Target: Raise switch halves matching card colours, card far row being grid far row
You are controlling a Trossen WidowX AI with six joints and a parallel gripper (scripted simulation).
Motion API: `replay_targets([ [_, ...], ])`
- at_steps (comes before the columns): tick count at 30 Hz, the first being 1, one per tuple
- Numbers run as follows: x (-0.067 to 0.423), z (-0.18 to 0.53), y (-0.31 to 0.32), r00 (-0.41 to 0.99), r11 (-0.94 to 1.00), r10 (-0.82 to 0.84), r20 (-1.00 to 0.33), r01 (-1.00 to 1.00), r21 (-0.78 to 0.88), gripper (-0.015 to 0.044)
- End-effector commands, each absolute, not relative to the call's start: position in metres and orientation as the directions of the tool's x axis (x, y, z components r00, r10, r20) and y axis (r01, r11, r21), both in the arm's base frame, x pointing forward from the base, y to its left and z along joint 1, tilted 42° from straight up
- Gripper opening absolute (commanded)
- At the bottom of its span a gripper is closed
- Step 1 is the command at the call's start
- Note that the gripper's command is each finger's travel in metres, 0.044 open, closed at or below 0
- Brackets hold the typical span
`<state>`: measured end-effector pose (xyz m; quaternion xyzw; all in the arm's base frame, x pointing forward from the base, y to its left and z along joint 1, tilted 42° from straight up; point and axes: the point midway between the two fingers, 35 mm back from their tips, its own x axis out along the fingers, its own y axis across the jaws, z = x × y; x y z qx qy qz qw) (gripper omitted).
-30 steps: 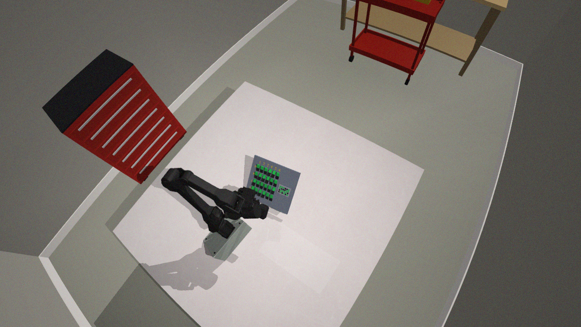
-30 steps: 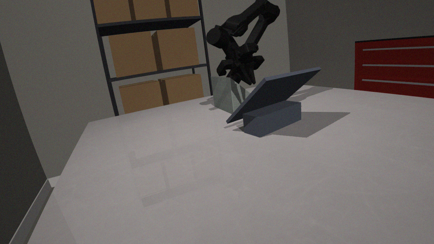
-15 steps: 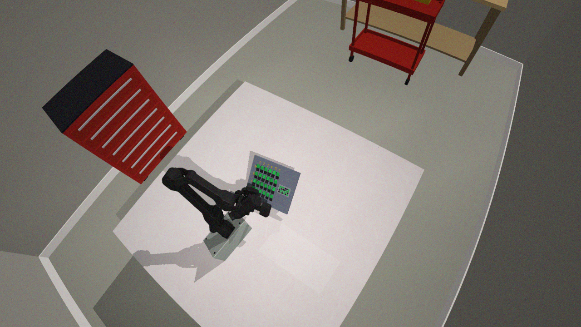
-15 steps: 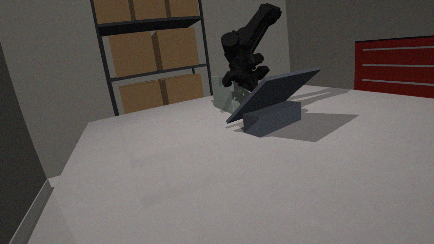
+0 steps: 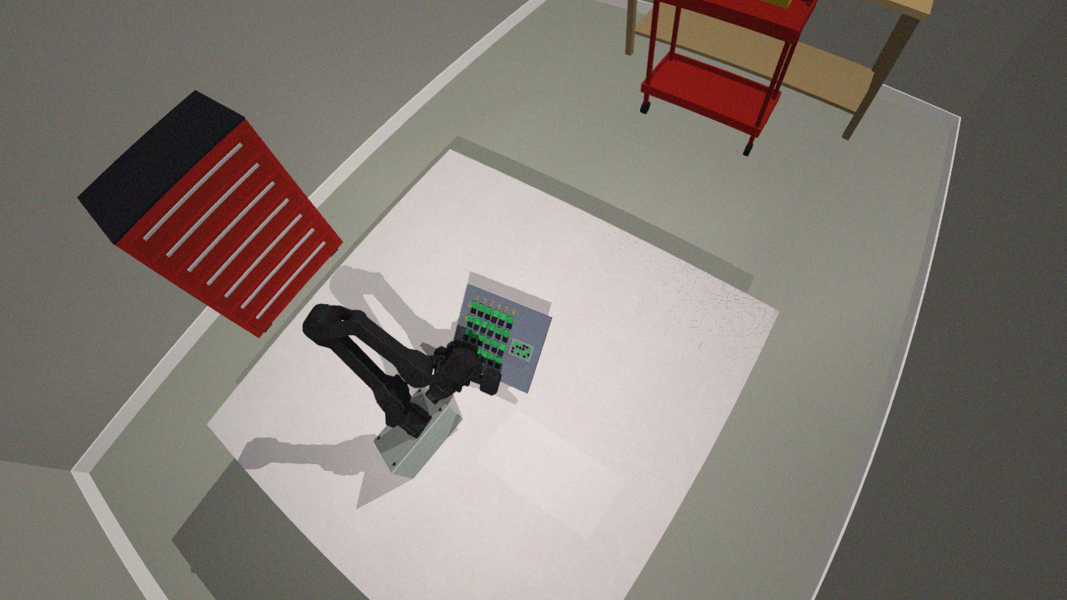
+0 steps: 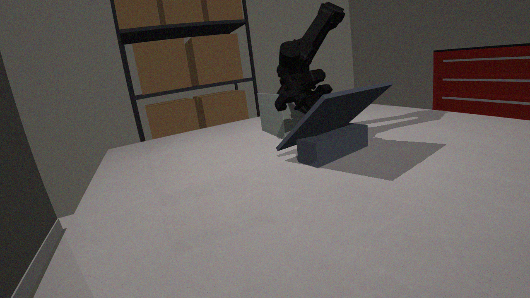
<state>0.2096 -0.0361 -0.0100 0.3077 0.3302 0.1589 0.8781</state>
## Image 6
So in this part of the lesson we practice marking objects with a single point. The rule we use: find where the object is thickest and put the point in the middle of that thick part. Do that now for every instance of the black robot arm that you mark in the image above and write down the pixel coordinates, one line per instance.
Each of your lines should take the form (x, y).
(297, 55)

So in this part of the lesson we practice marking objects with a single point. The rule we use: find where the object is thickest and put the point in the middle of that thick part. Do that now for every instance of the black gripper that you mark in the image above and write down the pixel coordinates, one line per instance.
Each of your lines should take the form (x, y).
(303, 100)

